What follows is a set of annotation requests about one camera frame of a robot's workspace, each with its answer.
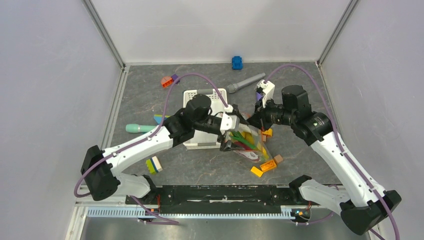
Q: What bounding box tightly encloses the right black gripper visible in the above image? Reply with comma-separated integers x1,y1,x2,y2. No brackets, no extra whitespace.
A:
246,96,296,133

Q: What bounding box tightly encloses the green chili pepper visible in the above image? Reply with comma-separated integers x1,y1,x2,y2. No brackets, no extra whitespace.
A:
229,131,258,150

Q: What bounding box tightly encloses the yellow banana bunch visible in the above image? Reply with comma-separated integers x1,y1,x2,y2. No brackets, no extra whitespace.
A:
241,131,271,161

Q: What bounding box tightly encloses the clear zip top bag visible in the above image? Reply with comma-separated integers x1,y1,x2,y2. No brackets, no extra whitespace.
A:
220,117,273,163

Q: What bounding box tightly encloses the red sweet potato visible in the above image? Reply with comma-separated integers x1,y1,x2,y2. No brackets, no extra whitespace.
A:
233,141,252,151

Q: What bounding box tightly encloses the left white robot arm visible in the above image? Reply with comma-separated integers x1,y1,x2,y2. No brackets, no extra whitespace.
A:
80,94,249,204

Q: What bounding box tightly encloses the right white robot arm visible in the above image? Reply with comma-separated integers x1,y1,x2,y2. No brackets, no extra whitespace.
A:
248,80,402,235

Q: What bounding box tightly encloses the purple toy microphone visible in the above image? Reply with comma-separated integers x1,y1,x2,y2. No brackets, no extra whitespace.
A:
255,92,263,101

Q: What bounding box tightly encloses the yellow round-top brick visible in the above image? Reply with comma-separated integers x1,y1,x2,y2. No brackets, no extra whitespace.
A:
262,128,273,138

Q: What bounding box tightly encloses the grey toy microphone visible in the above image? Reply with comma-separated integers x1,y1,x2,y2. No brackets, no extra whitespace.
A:
225,72,266,94

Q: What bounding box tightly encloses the white perforated plastic basket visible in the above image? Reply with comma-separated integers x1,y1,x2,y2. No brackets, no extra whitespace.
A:
182,88,229,151

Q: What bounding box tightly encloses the brown wooden cube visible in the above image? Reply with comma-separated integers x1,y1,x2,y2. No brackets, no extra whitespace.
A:
273,154,284,164

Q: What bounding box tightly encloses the orange transparent brick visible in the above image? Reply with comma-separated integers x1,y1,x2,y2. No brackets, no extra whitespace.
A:
260,159,277,173

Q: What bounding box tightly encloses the yellow flat brick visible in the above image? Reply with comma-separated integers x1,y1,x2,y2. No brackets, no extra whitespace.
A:
250,166,264,178

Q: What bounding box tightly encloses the blue toy car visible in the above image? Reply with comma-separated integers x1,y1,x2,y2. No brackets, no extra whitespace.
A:
231,56,243,70

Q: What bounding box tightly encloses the colourful block stack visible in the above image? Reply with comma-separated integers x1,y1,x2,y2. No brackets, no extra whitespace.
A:
153,114,169,125

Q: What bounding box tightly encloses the green blue white block stack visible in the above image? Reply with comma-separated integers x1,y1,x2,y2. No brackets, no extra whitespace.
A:
145,156,163,175

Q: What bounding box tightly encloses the mint green toy microphone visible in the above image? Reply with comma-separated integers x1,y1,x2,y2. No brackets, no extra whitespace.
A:
125,123,157,134

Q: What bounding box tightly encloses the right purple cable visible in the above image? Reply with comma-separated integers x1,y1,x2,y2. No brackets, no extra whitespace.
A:
264,63,400,240

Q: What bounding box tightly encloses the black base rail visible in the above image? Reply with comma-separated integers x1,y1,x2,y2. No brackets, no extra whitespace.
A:
139,185,308,217

